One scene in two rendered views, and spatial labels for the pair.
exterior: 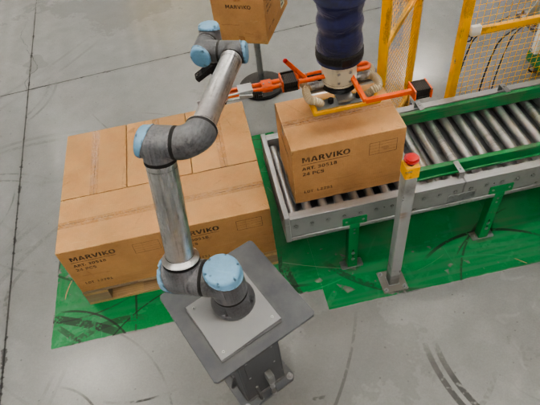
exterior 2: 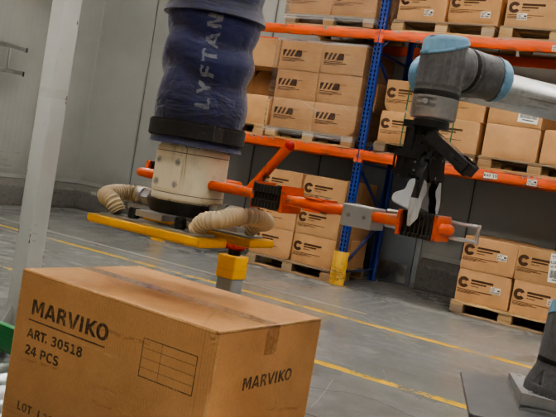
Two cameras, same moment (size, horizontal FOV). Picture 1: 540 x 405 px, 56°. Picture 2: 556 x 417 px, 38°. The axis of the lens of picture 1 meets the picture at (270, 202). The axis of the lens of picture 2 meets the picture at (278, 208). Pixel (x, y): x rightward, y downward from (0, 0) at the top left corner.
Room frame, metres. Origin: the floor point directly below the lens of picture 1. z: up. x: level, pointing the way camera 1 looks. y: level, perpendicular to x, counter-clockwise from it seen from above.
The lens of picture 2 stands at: (3.40, 0.93, 1.30)
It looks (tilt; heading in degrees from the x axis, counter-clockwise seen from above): 3 degrees down; 218
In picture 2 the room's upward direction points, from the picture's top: 10 degrees clockwise
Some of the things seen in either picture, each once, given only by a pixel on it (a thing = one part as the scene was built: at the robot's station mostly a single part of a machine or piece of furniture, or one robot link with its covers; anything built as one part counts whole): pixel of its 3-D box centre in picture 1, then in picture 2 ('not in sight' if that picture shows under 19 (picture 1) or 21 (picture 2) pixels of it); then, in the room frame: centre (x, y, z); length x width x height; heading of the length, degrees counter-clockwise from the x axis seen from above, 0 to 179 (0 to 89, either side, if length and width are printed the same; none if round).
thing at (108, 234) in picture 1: (167, 190); not in sight; (2.27, 0.64, 0.34); 1.20 x 1.00 x 0.40; 95
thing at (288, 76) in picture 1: (288, 80); (276, 197); (2.02, -0.18, 1.22); 0.10 x 0.08 x 0.06; 6
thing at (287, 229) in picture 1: (276, 188); not in sight; (2.02, -0.04, 0.48); 0.70 x 0.03 x 0.15; 5
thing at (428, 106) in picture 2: not in sight; (433, 110); (1.98, 0.15, 1.45); 0.10 x 0.09 x 0.05; 5
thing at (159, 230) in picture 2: not in sight; (155, 223); (2.14, -0.41, 1.11); 0.34 x 0.10 x 0.05; 96
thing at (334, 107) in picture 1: (344, 100); (207, 225); (1.95, -0.43, 1.11); 0.34 x 0.10 x 0.05; 96
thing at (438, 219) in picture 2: not in sight; (423, 225); (1.99, 0.17, 1.22); 0.08 x 0.07 x 0.05; 96
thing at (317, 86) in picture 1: (338, 82); (184, 208); (2.04, -0.42, 1.15); 0.34 x 0.25 x 0.06; 96
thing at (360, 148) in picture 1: (337, 142); (159, 375); (2.04, -0.42, 0.75); 0.60 x 0.40 x 0.40; 95
